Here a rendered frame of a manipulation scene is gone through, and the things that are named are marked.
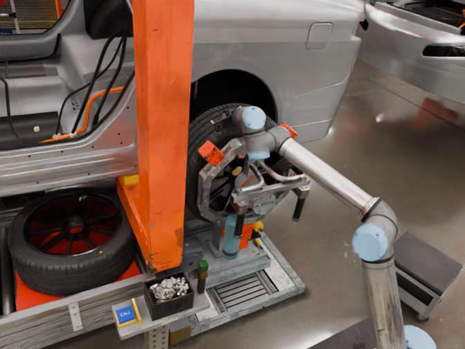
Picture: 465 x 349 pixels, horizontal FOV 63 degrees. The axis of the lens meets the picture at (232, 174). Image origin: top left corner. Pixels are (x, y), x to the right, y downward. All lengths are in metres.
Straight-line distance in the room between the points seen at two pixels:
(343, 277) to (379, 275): 1.38
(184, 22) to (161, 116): 0.33
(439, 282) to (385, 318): 1.11
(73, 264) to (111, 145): 0.62
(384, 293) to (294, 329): 1.06
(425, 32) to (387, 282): 2.99
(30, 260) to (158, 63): 1.23
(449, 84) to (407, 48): 0.52
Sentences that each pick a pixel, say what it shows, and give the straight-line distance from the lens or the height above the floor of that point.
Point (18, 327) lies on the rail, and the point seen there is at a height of 0.34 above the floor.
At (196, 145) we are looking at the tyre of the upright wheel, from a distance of 1.83.
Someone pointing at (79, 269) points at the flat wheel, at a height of 0.48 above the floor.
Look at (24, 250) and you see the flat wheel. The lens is 2.18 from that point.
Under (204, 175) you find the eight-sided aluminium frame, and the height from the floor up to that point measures 0.97.
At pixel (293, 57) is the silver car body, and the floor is 1.35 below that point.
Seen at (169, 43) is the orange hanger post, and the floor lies 1.62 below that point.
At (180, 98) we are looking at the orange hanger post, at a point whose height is 1.43.
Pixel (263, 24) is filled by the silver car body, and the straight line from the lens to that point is 2.09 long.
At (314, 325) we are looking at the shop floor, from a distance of 2.52.
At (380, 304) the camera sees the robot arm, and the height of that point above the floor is 0.91.
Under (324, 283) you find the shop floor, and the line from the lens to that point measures 2.75.
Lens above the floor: 2.01
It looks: 35 degrees down
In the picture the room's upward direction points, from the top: 8 degrees clockwise
